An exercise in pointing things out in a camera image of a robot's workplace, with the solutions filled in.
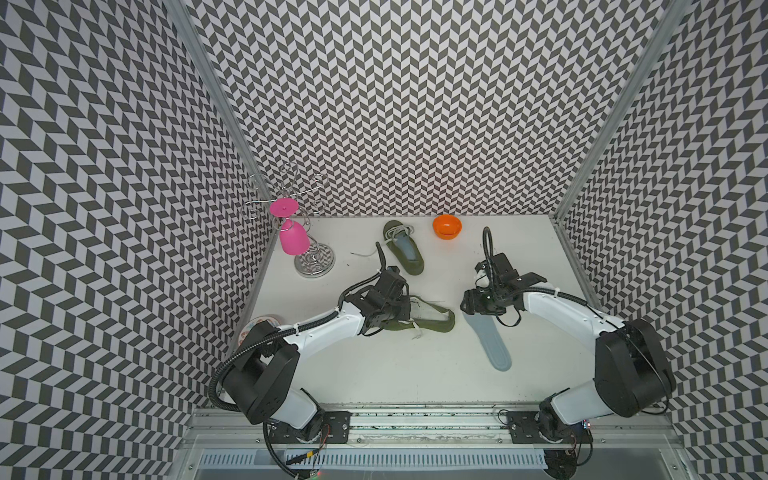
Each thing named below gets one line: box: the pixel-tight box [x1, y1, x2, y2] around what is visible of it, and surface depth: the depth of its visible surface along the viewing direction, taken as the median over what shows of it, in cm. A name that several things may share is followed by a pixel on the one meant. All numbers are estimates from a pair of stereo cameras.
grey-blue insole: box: [462, 312, 513, 371], surface depth 88 cm
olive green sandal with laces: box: [350, 220, 424, 275], surface depth 106 cm
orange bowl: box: [432, 214, 463, 240], surface depth 114 cm
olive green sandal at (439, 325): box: [381, 295, 455, 333], surface depth 88 cm
